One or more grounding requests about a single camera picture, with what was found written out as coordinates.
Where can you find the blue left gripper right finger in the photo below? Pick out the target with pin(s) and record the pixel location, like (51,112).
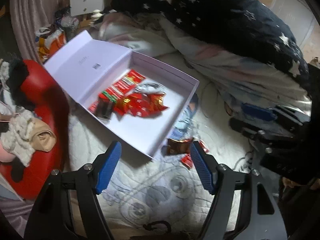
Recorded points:
(205,165)

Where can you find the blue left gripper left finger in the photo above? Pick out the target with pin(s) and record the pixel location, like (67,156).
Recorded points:
(104,166)

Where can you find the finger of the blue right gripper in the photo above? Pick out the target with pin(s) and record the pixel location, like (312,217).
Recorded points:
(248,130)
(265,114)

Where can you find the dark brown snack wrapper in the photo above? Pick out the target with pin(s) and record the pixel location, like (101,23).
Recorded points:
(175,147)

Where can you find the small red sachet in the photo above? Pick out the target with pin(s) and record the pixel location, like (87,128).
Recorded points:
(93,107)

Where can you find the large red spicy snack bag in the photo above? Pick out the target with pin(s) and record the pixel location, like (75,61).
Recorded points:
(122,86)

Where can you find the red pyramid candy packet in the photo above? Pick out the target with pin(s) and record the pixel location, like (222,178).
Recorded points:
(122,106)

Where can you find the red propeller fan blade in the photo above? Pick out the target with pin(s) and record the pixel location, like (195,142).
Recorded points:
(140,108)

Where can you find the white quilted cartoon bedspread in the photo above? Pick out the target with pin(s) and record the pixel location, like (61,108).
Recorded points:
(144,190)

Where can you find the white open gift box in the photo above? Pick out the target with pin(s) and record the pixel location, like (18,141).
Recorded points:
(136,97)

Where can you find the pile of clothes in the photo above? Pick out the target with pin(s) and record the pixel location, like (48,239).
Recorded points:
(22,131)

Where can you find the red leather chair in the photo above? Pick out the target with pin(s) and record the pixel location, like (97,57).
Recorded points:
(52,107)

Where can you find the black star-pattern blanket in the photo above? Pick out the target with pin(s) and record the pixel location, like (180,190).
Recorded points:
(244,27)

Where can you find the orange white shopping bag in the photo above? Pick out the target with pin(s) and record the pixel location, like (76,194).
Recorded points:
(49,40)

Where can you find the white drawer cabinet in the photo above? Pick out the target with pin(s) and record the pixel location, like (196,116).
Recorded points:
(81,7)

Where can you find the mauve curtain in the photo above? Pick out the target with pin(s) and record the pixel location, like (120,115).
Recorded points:
(28,16)

